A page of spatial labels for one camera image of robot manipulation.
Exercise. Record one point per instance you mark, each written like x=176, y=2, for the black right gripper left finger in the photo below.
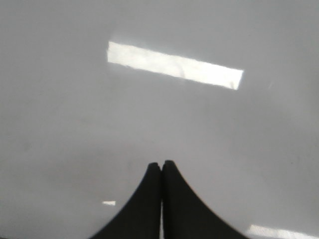
x=139, y=218

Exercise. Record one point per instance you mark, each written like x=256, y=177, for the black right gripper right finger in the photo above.
x=185, y=216

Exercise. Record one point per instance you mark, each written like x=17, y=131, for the white whiteboard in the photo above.
x=92, y=91

